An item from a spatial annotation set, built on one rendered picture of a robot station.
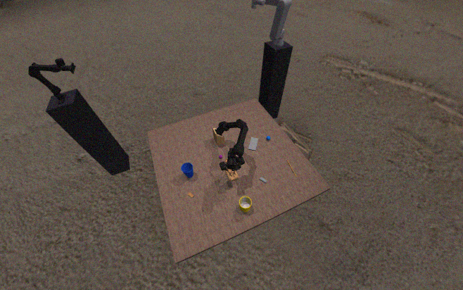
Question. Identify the blue plastic cup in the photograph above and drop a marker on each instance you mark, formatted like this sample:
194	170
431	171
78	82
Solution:
187	169

